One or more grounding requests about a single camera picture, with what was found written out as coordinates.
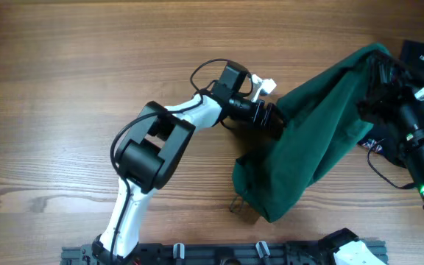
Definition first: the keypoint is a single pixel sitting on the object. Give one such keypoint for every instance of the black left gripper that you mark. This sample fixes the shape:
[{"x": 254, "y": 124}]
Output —
[{"x": 264, "y": 121}]

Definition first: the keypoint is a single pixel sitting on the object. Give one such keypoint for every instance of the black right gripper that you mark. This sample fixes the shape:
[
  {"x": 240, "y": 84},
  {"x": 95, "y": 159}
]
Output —
[{"x": 383, "y": 94}]

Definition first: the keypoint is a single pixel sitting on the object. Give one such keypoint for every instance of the green cloth bag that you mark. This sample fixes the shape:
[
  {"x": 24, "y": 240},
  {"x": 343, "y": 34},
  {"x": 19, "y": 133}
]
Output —
[{"x": 323, "y": 125}]

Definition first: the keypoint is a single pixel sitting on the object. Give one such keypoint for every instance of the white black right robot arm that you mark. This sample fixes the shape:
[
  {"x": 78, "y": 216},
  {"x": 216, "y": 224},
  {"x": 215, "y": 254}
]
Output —
[{"x": 410, "y": 150}]

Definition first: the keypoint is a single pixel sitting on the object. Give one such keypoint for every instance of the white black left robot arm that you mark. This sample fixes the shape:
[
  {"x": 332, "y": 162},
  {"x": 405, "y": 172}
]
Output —
[{"x": 146, "y": 152}]

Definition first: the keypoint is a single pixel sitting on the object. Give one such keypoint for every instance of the dark navy garment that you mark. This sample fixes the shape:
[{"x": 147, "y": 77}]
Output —
[{"x": 412, "y": 54}]

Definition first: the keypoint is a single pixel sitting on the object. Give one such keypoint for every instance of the plaid checkered shirt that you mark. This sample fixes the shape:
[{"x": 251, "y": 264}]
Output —
[{"x": 373, "y": 145}]

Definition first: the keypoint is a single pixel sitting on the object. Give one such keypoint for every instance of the black aluminium mounting rail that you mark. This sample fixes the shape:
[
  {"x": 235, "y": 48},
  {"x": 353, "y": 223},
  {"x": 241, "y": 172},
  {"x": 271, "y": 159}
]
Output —
[{"x": 290, "y": 252}]

